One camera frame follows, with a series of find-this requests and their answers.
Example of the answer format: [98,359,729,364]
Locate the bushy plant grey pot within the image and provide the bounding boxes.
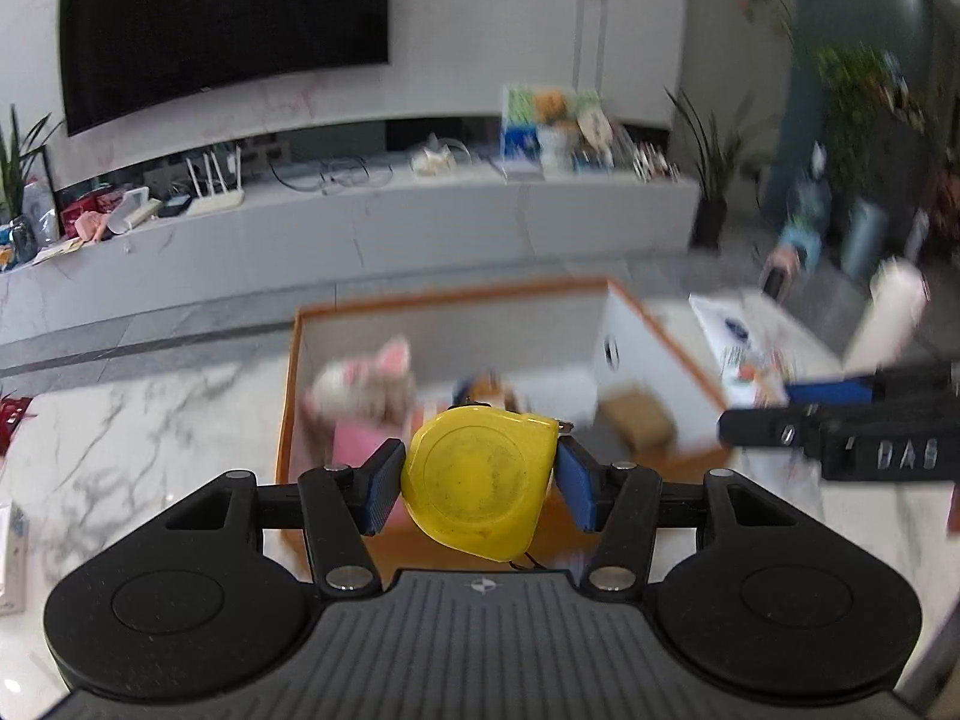
[816,45,932,284]

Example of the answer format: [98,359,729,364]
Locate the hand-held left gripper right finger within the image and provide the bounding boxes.
[555,435,803,593]

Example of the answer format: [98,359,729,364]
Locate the potted plant black pot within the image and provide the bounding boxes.
[664,86,758,250]

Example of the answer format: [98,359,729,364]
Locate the red toy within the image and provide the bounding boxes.
[0,388,40,456]

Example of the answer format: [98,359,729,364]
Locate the white marble tv bench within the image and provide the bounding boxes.
[0,161,702,350]

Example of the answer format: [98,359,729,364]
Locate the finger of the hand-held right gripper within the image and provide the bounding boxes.
[784,360,960,406]
[716,403,827,457]

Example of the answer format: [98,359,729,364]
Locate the white bunny plush toy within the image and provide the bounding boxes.
[304,336,417,428]

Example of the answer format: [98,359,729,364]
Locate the green printed box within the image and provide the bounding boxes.
[501,84,580,125]

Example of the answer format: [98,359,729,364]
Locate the pink case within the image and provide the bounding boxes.
[330,405,413,473]

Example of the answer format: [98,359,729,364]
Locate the white router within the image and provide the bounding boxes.
[186,148,246,216]

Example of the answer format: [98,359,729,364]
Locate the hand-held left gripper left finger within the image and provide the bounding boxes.
[161,437,407,593]

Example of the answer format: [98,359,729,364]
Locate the pink plush item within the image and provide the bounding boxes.
[64,210,110,242]

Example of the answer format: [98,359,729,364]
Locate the cluster of small desk items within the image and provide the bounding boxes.
[611,127,680,182]

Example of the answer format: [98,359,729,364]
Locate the teal toy figure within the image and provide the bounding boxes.
[776,163,830,272]

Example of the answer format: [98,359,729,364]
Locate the white flat box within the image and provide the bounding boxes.
[0,501,31,617]

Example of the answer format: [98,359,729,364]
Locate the black television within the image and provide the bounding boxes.
[58,0,391,137]

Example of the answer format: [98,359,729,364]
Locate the orange and blue plush toy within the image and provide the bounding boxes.
[452,369,526,413]

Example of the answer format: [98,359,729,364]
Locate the white cylindrical container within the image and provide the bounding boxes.
[844,255,931,376]

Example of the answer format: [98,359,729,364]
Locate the white crumpled bag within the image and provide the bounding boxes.
[411,133,473,178]

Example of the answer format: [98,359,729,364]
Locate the white storage box orange rim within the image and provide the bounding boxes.
[274,277,732,586]

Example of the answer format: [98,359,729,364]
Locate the yellow tape measure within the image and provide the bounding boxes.
[401,405,560,565]

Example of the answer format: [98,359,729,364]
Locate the green leafy plant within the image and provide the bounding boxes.
[0,105,65,227]

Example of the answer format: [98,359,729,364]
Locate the brown cardboard piece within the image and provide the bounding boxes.
[604,388,676,452]

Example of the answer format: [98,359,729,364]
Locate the black cables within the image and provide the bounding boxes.
[268,156,395,197]

